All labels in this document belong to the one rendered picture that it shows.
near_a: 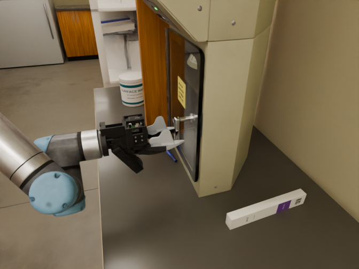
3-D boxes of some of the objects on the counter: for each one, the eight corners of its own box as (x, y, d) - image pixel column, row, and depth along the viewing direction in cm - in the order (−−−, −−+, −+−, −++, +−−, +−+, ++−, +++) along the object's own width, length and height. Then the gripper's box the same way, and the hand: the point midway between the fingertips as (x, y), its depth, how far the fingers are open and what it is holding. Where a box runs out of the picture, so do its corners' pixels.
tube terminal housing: (226, 132, 111) (254, -104, 69) (268, 181, 85) (354, -150, 43) (171, 142, 105) (166, -112, 63) (198, 198, 79) (221, -170, 37)
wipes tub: (143, 95, 144) (141, 70, 136) (148, 105, 134) (146, 78, 126) (121, 98, 141) (117, 72, 133) (123, 108, 130) (119, 80, 122)
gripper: (99, 139, 57) (188, 125, 62) (97, 114, 67) (174, 104, 72) (105, 168, 62) (187, 153, 67) (102, 141, 72) (174, 129, 77)
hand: (176, 137), depth 71 cm, fingers open, 6 cm apart
